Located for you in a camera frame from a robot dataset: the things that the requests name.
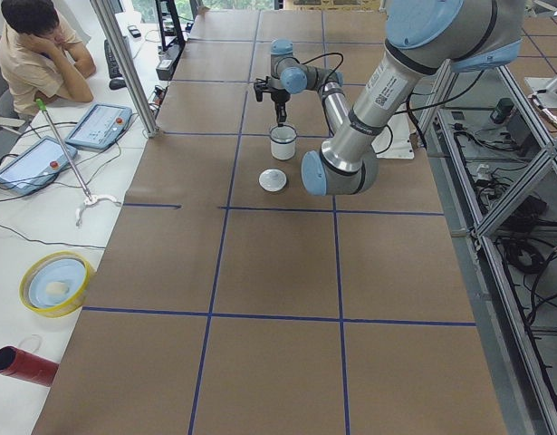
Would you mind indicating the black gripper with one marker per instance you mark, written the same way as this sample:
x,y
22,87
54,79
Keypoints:
x,y
278,96

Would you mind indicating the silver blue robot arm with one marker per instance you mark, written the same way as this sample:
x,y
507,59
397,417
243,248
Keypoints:
x,y
420,36

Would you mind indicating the white enamel mug blue rim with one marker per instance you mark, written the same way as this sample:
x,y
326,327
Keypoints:
x,y
281,150

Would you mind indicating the white ceramic lid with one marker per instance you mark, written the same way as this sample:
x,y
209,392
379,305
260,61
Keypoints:
x,y
272,180

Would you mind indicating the black computer mouse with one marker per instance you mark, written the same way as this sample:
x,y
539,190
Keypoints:
x,y
117,83

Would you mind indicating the black keyboard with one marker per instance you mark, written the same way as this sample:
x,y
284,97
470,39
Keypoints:
x,y
111,61

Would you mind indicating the teach pendant tablet far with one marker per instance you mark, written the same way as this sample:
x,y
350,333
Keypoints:
x,y
100,127

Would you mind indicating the teach pendant tablet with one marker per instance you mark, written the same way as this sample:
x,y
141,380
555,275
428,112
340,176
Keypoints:
x,y
35,168
100,127

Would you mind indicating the brown paper table cover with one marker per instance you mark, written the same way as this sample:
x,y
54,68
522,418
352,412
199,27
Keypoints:
x,y
220,308

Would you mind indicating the reach grabber stick tool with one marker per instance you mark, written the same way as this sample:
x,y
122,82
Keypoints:
x,y
90,199

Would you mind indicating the teach pendant tablet near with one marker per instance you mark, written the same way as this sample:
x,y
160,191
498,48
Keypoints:
x,y
35,168

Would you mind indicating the seated person beige shirt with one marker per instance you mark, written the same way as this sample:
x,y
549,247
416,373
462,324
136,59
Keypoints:
x,y
42,57

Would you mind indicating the yellow rimmed bowl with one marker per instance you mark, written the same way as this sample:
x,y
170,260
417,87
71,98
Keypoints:
x,y
56,285

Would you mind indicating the red cylinder tube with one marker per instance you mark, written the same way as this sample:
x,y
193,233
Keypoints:
x,y
25,366

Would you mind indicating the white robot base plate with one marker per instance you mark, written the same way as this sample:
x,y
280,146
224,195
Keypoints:
x,y
394,142

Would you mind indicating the aluminium frame post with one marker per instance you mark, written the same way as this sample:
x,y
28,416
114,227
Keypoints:
x,y
111,29

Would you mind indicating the aluminium frame rack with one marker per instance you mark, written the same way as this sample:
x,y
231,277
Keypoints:
x,y
494,137

